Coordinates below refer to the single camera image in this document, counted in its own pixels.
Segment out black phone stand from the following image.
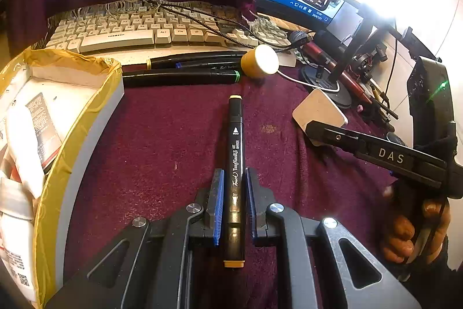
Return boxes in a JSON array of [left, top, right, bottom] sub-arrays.
[[300, 0, 398, 110]]

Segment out black braided cable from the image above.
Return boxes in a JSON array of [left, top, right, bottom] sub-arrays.
[[159, 4, 309, 51]]

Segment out black marker beige ends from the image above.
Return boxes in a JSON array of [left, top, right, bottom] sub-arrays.
[[222, 95, 246, 270]]

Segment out person's right hand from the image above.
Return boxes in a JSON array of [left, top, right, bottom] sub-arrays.
[[380, 186, 453, 264]]

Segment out black marker green end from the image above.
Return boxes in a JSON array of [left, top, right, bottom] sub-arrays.
[[122, 68, 241, 89]]

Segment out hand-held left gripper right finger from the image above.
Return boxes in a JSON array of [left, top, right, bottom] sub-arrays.
[[246, 167, 422, 309]]

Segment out gold lidded jar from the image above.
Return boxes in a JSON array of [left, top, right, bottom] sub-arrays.
[[240, 44, 280, 79]]

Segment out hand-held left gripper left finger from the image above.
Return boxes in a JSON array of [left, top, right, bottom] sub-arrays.
[[45, 169, 225, 309]]

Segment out white foam box yellow tape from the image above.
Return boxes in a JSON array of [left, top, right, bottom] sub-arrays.
[[0, 47, 125, 308]]

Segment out white charger cube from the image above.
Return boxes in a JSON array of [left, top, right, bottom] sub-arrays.
[[292, 88, 348, 147]]

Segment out printed paper leaflet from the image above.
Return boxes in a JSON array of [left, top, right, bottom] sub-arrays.
[[25, 92, 64, 172]]

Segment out white plastic bottle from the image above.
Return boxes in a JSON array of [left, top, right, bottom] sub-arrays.
[[4, 105, 46, 198]]

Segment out black marker blue end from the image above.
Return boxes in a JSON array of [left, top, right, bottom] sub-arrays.
[[176, 60, 244, 70]]

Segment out white cable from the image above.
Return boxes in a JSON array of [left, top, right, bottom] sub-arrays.
[[278, 71, 341, 93]]

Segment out white keyboard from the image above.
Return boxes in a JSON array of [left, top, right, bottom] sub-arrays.
[[45, 1, 293, 55]]

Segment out red microphone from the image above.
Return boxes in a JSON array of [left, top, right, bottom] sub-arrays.
[[289, 30, 373, 106]]

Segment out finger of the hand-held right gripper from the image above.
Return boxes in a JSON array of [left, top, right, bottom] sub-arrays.
[[306, 120, 451, 188]]

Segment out maroon table cloth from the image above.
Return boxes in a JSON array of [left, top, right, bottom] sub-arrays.
[[63, 75, 398, 309]]

